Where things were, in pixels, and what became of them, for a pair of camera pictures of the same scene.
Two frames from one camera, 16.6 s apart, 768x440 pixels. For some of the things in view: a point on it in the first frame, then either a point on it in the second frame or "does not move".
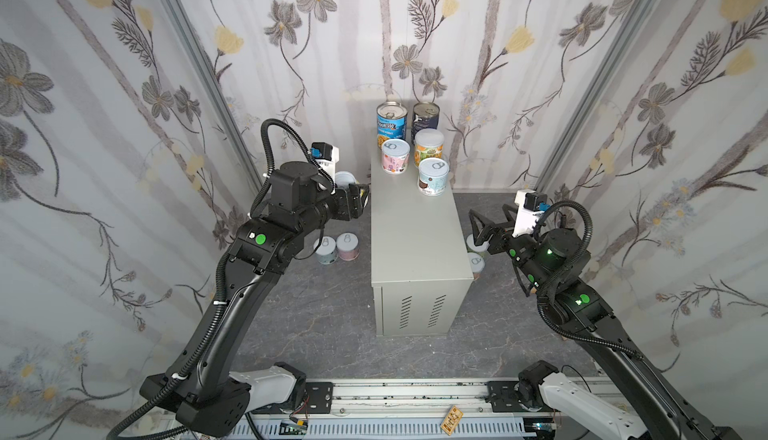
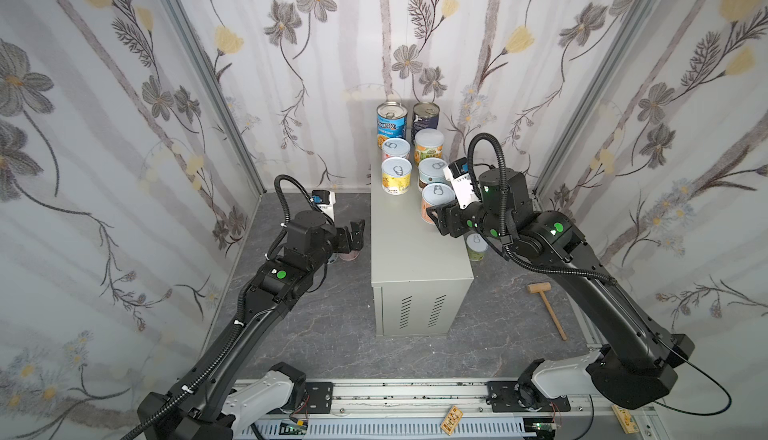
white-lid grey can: x=433 y=175 does not move
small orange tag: x=451 y=420 does not move
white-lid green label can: x=472 y=248 does not move
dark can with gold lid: x=425 y=115 does not move
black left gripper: x=349 y=202 -> x=349 y=236
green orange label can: x=428 y=143 does not move
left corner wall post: x=173 y=3 does not move
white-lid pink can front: x=395 y=154 does not move
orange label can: x=476 y=263 -> x=435 y=194
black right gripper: x=495 y=236 -> x=452 y=219
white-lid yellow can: x=344 y=179 -> x=396 y=175
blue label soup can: x=391 y=121 does not move
